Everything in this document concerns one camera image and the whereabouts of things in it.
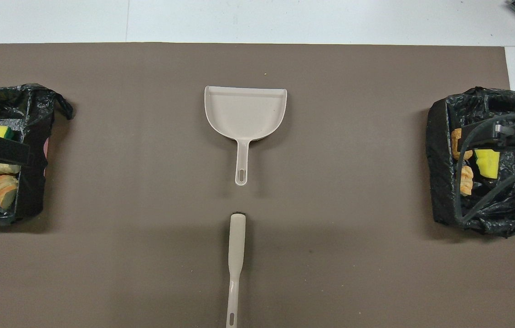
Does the striped croissant bread piece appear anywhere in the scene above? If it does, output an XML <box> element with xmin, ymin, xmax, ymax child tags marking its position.
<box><xmin>0</xmin><ymin>175</ymin><xmax>19</xmax><ymax>210</ymax></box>

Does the small striped bread roll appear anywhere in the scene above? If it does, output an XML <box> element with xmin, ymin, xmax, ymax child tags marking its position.
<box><xmin>460</xmin><ymin>165</ymin><xmax>474</xmax><ymax>196</ymax></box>

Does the brown bread bun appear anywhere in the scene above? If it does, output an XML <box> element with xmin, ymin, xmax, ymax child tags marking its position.
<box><xmin>451</xmin><ymin>128</ymin><xmax>473</xmax><ymax>161</ymax></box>

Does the brown table mat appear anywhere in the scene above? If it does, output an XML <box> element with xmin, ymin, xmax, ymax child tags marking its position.
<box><xmin>0</xmin><ymin>42</ymin><xmax>515</xmax><ymax>328</ymax></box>

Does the beige plastic dustpan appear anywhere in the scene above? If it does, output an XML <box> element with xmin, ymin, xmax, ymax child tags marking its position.
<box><xmin>204</xmin><ymin>86</ymin><xmax>288</xmax><ymax>186</ymax></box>

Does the wavy yellow green sponge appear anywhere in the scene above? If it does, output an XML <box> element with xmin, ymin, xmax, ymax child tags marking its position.
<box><xmin>474</xmin><ymin>149</ymin><xmax>500</xmax><ymax>179</ymax></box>

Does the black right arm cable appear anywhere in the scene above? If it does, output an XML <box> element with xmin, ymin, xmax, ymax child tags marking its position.
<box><xmin>454</xmin><ymin>113</ymin><xmax>515</xmax><ymax>225</ymax></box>

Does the black bag lined bin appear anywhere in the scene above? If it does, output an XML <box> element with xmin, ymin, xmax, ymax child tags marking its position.
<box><xmin>425</xmin><ymin>87</ymin><xmax>515</xmax><ymax>238</ymax></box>
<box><xmin>0</xmin><ymin>83</ymin><xmax>74</xmax><ymax>225</ymax></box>

